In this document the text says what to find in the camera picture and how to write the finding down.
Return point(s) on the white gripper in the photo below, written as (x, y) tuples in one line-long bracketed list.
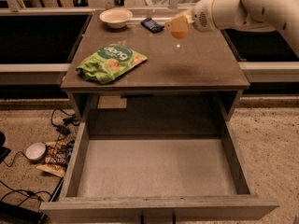
[(202, 15)]

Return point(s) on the orange fruit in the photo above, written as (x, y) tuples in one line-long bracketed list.
[(179, 35)]

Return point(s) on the dark blue snack packet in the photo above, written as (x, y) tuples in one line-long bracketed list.
[(150, 24)]

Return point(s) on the green chip bag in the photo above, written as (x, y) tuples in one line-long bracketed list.
[(109, 63)]

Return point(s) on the open grey top drawer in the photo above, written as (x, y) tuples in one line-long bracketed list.
[(156, 160)]

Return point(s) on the white bowl on floor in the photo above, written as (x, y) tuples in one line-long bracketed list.
[(36, 151)]

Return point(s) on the black bar on floor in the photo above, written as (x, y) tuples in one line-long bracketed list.
[(22, 213)]

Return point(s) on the white bowl on counter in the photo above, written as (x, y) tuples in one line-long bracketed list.
[(116, 18)]

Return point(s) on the brown snack bag on floor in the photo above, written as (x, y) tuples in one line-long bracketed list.
[(57, 158)]

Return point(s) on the black power adapter with cable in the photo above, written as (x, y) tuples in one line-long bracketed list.
[(67, 126)]

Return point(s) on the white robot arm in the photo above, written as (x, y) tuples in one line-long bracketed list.
[(241, 15)]

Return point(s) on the grey cabinet with counter top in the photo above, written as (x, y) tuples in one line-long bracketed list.
[(199, 62)]

